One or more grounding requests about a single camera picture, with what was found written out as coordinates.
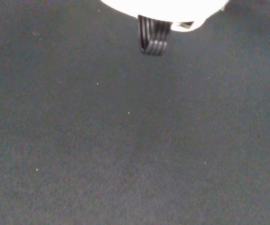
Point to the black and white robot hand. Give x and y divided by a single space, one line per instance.
163 8

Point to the black bench cloth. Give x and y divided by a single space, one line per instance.
130 140

